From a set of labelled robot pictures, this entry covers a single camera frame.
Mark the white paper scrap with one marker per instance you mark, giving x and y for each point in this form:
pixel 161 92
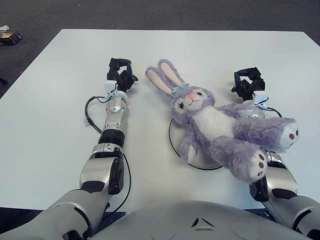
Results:
pixel 4 28

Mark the white plate with black rim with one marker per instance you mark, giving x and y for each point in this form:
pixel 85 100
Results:
pixel 176 135

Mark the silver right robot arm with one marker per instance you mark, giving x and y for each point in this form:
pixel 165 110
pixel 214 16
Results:
pixel 282 175

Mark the grey robot torso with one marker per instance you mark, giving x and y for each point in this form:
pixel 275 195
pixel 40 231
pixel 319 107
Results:
pixel 175 220

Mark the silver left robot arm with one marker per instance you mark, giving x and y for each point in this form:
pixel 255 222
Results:
pixel 97 172

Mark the purple plush bunny doll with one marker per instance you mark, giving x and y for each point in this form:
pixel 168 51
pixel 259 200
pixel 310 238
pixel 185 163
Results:
pixel 212 120

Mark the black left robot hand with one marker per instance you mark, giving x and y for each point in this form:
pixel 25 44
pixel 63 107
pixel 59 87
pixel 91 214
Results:
pixel 123 80

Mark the black and yellow box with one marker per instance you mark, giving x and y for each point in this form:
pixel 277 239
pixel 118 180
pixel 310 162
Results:
pixel 11 38

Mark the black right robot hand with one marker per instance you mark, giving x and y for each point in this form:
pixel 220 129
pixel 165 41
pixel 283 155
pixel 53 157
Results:
pixel 246 87

